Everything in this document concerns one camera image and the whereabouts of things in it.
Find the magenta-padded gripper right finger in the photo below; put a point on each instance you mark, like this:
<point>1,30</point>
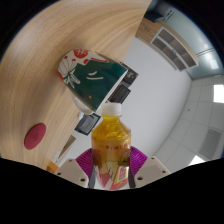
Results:
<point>150,170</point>

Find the flat round red coaster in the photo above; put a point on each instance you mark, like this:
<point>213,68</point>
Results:
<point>35,136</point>

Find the small dark brown box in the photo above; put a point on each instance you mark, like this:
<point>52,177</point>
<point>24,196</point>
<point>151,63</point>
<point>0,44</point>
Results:
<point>131,75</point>

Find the black leather sofa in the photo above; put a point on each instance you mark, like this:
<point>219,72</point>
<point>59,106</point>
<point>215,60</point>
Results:
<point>154,16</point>

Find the large square ceiling light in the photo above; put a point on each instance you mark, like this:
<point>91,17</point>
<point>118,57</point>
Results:
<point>219,93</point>

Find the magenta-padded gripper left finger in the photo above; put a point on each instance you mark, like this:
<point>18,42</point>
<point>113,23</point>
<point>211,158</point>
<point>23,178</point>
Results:
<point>71,171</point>

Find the wide dark brown box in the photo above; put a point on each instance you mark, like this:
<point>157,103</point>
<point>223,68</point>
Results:
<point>120,94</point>

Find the yellow drink bottle white cap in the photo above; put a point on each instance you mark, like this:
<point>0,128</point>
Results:
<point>111,146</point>

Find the small ceiling light panel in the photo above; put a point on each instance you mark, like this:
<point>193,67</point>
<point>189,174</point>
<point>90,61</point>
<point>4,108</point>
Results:
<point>196,160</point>

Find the green white patterned mug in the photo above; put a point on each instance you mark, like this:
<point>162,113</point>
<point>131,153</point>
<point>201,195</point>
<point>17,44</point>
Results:
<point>96,80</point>

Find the grey ceiling air vent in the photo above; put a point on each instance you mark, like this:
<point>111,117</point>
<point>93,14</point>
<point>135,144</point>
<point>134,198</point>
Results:
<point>210,145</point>

